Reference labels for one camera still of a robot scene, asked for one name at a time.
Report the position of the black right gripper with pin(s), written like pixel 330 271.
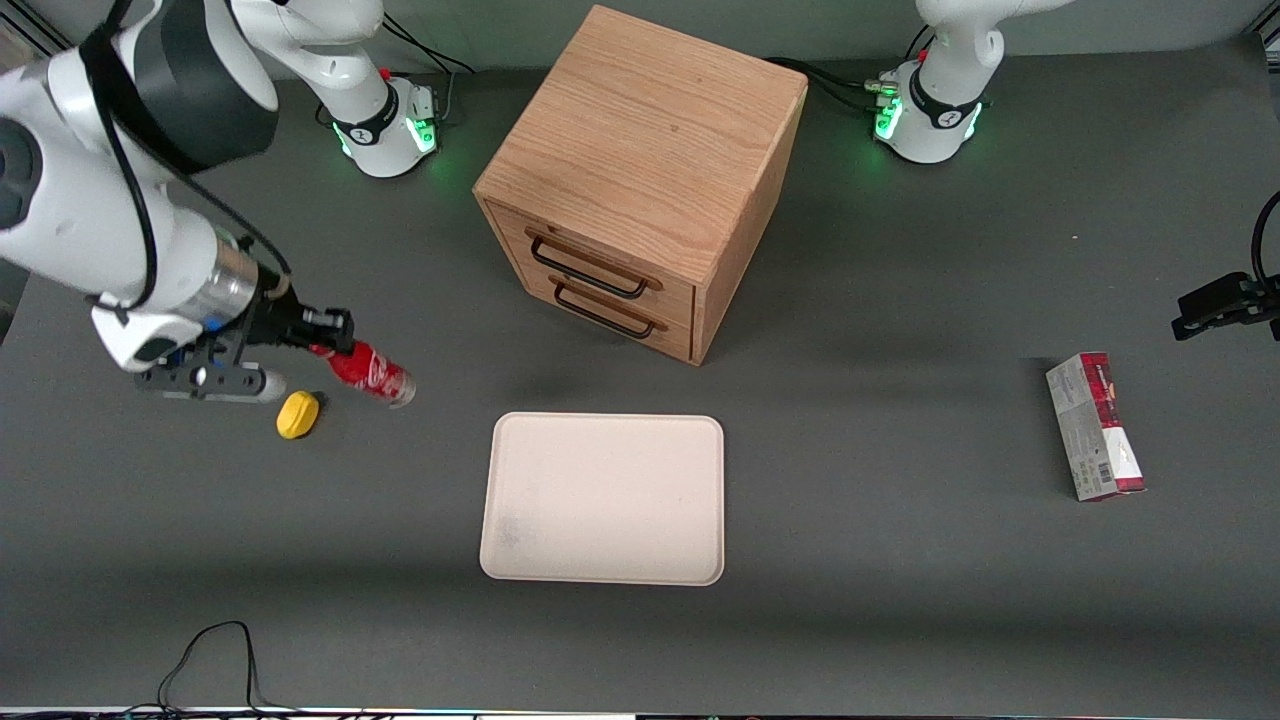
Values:
pixel 281 324

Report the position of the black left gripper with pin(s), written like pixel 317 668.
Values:
pixel 1222 301

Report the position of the red coke bottle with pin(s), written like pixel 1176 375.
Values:
pixel 375 375

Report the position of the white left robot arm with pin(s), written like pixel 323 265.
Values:
pixel 940 100

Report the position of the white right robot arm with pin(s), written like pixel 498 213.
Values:
pixel 80 210

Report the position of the beige plastic tray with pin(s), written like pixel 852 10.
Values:
pixel 603 498

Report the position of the yellow lemon toy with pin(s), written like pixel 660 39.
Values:
pixel 298 414

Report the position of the grey and red carton box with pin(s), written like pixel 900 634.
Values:
pixel 1096 425

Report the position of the wooden drawer cabinet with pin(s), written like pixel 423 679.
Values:
pixel 650 150

